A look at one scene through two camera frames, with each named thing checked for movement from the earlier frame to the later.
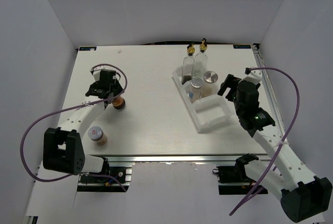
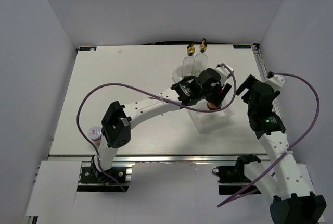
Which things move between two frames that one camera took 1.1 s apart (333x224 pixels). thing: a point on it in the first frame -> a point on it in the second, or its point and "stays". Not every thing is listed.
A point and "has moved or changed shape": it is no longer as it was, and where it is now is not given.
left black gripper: x=117 y=87 -> x=217 y=98
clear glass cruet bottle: x=200 y=62 stays
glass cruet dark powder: x=188 y=64 stays
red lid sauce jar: x=118 y=102 has moved or changed shape
